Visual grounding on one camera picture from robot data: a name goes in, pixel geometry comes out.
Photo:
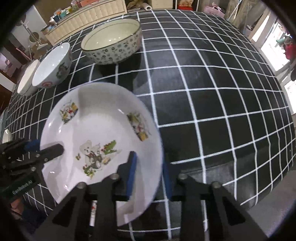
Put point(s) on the pink bag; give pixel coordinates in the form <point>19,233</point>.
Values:
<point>213,11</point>

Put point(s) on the cream tufted tv cabinet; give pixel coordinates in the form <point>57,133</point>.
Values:
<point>85,17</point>

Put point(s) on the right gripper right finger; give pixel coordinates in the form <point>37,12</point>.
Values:
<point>227,220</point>

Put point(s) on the white paper roll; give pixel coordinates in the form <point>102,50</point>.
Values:
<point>146,7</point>

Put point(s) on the green patterned ceramic bowl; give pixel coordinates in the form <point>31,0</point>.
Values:
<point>113,42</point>

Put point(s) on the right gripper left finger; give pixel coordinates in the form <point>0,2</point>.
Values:
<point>88,212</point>

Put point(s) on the white plate bear print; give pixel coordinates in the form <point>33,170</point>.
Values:
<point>99,124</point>

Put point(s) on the plain white bowl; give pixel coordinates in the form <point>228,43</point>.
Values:
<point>25,87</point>

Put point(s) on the white bowl floral pattern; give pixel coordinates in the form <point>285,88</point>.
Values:
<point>54,68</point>

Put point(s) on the black white grid tablecloth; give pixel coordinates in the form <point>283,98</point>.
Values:
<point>220,111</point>

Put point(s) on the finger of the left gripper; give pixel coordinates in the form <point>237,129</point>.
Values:
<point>49,153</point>
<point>20,146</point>

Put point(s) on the small white dish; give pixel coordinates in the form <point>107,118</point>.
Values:
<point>7,137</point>

